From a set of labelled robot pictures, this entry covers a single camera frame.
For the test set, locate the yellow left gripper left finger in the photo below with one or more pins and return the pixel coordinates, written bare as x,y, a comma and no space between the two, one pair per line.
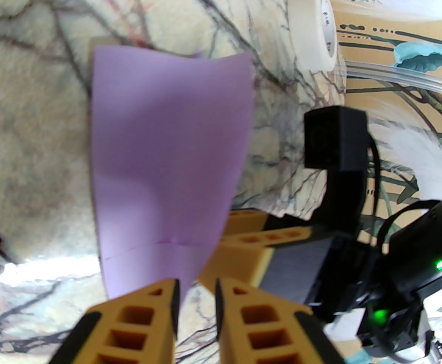
130,328

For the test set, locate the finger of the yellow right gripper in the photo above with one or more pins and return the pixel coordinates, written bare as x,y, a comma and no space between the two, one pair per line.
245,224
243,260

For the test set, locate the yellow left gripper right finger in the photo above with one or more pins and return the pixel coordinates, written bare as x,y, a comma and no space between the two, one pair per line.
270,332

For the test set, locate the purple paper sheet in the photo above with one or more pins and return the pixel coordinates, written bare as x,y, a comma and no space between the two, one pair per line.
167,146

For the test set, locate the cream masking tape roll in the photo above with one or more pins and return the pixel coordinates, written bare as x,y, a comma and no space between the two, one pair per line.
308,25

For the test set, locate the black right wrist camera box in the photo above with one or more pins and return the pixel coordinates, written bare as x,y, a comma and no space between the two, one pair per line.
336,138

